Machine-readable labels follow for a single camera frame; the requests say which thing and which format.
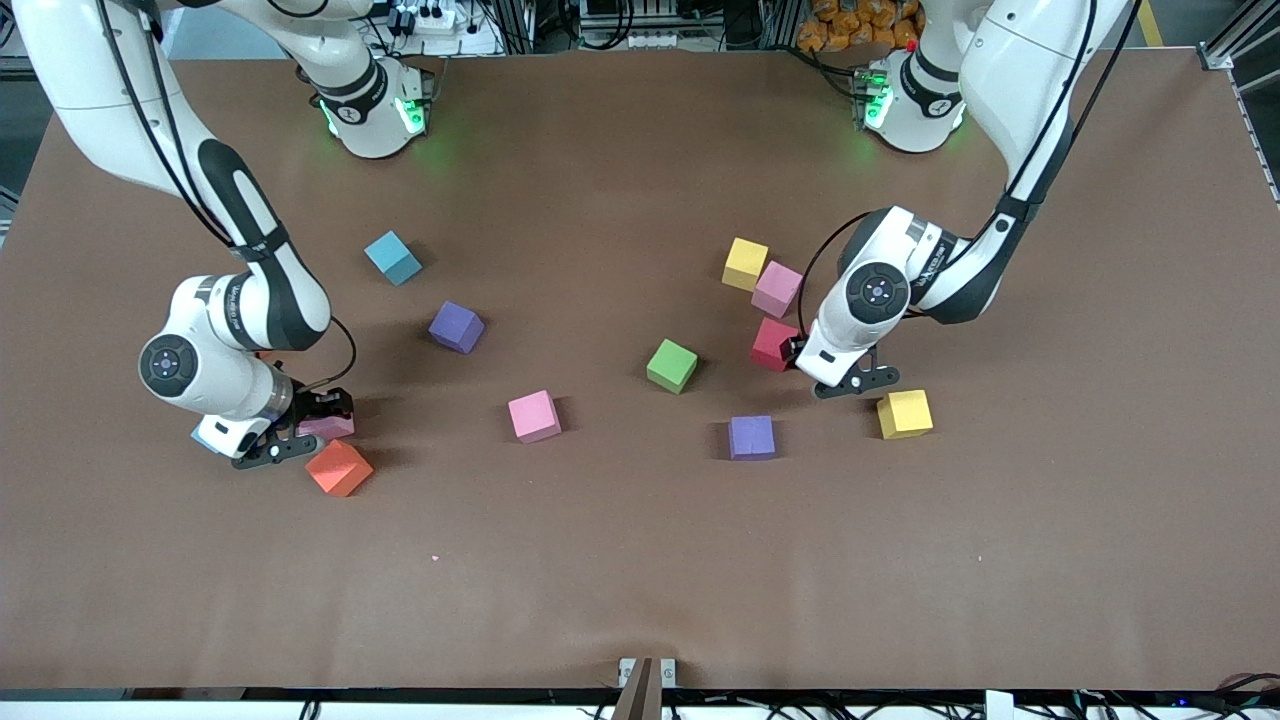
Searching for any white power strip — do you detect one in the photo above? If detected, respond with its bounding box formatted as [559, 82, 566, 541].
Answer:
[385, 0, 501, 56]

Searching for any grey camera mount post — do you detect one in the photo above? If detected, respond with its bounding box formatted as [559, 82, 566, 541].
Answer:
[610, 655, 679, 720]

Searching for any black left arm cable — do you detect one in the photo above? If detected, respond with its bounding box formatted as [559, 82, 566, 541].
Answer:
[795, 210, 876, 341]

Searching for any green foam cube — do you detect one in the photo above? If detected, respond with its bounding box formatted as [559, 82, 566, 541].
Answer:
[646, 338, 700, 395]

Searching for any purple foam cube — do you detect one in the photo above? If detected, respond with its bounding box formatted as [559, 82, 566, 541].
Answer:
[428, 300, 486, 355]
[728, 415, 778, 462]

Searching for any orange snack bag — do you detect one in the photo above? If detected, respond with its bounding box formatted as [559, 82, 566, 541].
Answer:
[797, 0, 926, 53]

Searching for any red foam cube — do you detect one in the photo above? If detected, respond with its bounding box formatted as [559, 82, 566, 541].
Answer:
[751, 318, 806, 373]

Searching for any yellow foam cube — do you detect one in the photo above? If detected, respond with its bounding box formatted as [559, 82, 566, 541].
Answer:
[722, 237, 771, 293]
[877, 389, 935, 441]

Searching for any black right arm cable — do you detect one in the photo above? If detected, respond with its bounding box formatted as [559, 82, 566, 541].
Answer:
[95, 0, 358, 393]

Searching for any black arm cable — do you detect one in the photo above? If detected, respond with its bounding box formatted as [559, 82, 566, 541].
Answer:
[95, 0, 358, 393]
[795, 210, 876, 341]

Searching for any aluminium frame rail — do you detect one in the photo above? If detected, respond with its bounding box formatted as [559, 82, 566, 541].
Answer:
[1200, 0, 1280, 211]

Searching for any orange foam cube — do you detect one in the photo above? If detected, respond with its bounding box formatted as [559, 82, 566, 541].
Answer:
[304, 440, 375, 499]

